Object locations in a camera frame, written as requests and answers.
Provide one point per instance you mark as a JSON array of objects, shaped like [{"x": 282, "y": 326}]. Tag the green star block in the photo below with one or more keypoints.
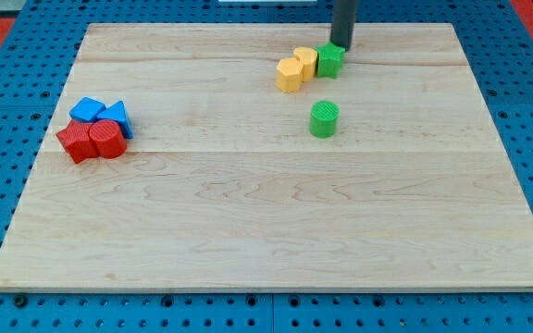
[{"x": 330, "y": 60}]

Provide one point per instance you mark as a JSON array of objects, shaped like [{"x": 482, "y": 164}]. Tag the red star block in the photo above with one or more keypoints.
[{"x": 76, "y": 141}]

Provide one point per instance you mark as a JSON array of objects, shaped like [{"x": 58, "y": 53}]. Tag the wooden board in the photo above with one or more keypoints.
[{"x": 224, "y": 189}]

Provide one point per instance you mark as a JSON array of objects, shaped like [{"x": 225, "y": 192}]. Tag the green cylinder block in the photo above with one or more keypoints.
[{"x": 323, "y": 119}]

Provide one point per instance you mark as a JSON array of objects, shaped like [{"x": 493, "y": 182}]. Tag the yellow hexagon block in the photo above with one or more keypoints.
[{"x": 289, "y": 76}]

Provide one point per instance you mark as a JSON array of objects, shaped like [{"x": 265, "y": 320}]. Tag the yellow pentagon block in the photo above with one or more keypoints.
[{"x": 308, "y": 57}]

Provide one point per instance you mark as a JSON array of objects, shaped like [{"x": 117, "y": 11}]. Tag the red cylinder block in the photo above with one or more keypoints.
[{"x": 107, "y": 138}]

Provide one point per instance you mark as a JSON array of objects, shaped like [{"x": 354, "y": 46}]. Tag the blue triangle block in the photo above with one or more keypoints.
[{"x": 118, "y": 113}]

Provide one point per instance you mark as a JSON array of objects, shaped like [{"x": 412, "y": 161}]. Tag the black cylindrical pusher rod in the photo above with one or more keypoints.
[{"x": 343, "y": 20}]

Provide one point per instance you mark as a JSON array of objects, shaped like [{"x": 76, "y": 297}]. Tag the blue cube block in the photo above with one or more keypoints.
[{"x": 86, "y": 110}]

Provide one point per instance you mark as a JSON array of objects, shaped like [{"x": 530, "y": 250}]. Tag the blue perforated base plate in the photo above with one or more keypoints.
[{"x": 35, "y": 60}]

